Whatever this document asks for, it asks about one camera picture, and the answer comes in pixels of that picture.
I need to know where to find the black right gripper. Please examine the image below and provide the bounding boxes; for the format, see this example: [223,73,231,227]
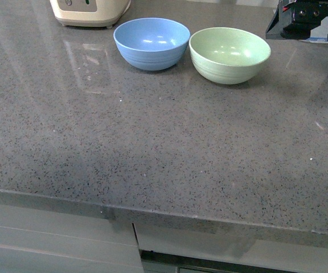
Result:
[265,1,328,40]

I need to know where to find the green bowl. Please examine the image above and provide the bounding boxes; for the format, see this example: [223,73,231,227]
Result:
[189,27,271,85]

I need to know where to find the blue bowl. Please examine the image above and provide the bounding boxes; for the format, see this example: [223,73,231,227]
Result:
[113,18,191,71]

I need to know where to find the cream toaster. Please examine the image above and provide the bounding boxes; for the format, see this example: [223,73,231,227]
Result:
[50,0,131,28]

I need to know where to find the white right cabinet drawer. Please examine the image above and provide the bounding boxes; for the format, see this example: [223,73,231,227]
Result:
[134,224,328,272]

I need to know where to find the white cabinet drawer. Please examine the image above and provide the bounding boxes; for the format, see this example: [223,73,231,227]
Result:
[0,205,143,272]
[134,224,328,272]

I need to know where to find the white left cabinet drawer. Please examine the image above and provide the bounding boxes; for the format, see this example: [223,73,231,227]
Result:
[0,205,143,272]

